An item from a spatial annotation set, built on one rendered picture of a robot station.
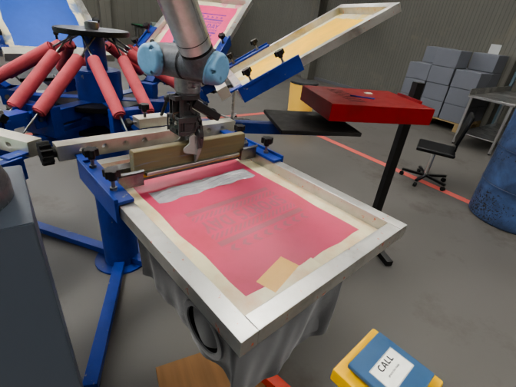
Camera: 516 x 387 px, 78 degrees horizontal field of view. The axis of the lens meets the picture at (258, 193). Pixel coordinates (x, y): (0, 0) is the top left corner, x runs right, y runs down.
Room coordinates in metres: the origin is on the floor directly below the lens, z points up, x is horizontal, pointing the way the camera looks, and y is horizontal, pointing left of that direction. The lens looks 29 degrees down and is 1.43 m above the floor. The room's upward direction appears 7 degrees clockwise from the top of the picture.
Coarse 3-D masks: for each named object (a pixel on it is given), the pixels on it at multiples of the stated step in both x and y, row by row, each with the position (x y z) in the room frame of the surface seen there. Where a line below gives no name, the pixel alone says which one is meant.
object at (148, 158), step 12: (240, 132) 1.09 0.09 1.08; (168, 144) 0.89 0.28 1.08; (180, 144) 0.91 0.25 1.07; (204, 144) 0.97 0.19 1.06; (216, 144) 1.00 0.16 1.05; (228, 144) 1.04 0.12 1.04; (240, 144) 1.08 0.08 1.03; (132, 156) 0.81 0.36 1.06; (144, 156) 0.82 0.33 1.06; (156, 156) 0.85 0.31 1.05; (168, 156) 0.88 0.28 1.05; (180, 156) 0.91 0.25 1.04; (192, 156) 0.93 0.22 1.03; (204, 156) 0.97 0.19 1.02; (216, 156) 1.00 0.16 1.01; (132, 168) 0.81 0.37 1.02; (144, 168) 0.82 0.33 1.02; (156, 168) 0.85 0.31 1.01
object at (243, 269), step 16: (176, 176) 0.93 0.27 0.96; (192, 176) 0.94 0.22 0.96; (144, 192) 0.80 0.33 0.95; (208, 192) 0.85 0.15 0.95; (160, 208) 0.73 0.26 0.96; (176, 208) 0.74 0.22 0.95; (192, 208) 0.74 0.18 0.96; (176, 224) 0.66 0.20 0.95; (192, 224) 0.67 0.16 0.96; (192, 240) 0.60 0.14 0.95; (208, 240) 0.61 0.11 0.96; (272, 240) 0.64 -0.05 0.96; (208, 256) 0.55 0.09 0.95; (224, 256) 0.56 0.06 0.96; (240, 256) 0.57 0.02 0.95; (256, 256) 0.57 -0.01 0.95; (272, 256) 0.58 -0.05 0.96; (288, 256) 0.59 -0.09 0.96; (304, 256) 0.59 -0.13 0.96; (224, 272) 0.51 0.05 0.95; (240, 272) 0.52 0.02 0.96; (256, 272) 0.52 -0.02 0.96; (240, 288) 0.47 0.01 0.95; (256, 288) 0.47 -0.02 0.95
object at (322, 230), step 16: (208, 176) 0.96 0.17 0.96; (256, 176) 1.00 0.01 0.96; (224, 192) 0.86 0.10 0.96; (240, 192) 0.87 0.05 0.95; (288, 192) 0.91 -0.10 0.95; (304, 208) 0.82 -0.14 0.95; (304, 224) 0.73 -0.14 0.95; (320, 224) 0.74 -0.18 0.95; (336, 224) 0.75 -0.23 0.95; (288, 240) 0.65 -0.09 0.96; (304, 240) 0.66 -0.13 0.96; (320, 240) 0.66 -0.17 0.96; (336, 240) 0.67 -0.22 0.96
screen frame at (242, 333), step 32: (128, 160) 0.94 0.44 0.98; (256, 160) 1.11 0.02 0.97; (320, 192) 0.90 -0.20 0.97; (128, 224) 0.63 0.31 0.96; (384, 224) 0.74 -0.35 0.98; (160, 256) 0.51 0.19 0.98; (352, 256) 0.57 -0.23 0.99; (192, 288) 0.42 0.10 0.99; (288, 288) 0.45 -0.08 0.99; (320, 288) 0.46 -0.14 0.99; (224, 320) 0.36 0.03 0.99; (256, 320) 0.37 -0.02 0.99; (288, 320) 0.40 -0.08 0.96
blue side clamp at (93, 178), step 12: (84, 168) 0.81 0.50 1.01; (96, 168) 0.83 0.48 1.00; (84, 180) 0.83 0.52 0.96; (96, 180) 0.74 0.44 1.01; (108, 180) 0.76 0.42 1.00; (96, 192) 0.75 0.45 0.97; (108, 192) 0.69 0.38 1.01; (120, 192) 0.71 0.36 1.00; (108, 204) 0.69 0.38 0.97; (120, 204) 0.66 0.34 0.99
